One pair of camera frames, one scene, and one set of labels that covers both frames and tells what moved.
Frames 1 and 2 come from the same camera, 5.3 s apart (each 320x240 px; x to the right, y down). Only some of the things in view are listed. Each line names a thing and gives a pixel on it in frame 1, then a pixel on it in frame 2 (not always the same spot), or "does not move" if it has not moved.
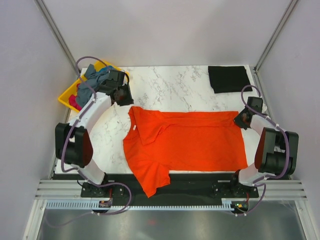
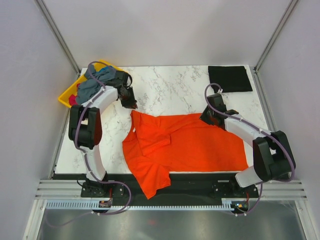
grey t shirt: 87,87 does not move
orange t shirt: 157,143 does not move
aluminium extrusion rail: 60,189 does not move
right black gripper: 237,121 → 203,117
